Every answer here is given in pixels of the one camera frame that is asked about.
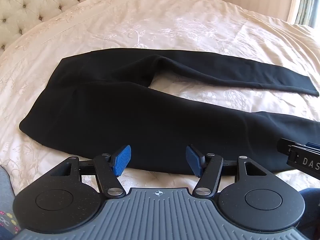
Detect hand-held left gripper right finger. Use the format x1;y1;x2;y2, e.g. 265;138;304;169
185;144;270;198

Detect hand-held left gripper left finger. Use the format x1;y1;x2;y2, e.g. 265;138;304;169
50;144;132;198

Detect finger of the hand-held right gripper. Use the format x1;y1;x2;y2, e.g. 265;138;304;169
277;137;297;153

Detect black pants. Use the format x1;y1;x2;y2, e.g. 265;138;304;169
19;48;320;178

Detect person's blue jeans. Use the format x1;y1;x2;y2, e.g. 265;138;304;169
298;187;320;240

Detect grey patterned clothing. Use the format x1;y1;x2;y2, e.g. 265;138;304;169
0;166;22;240

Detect cream embroidered bedspread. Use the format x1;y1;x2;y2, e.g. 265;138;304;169
0;0;320;195

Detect striped window curtain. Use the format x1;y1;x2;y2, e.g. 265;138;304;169
294;0;320;28

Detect cream tufted headboard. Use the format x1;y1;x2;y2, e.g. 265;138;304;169
0;0;137;53

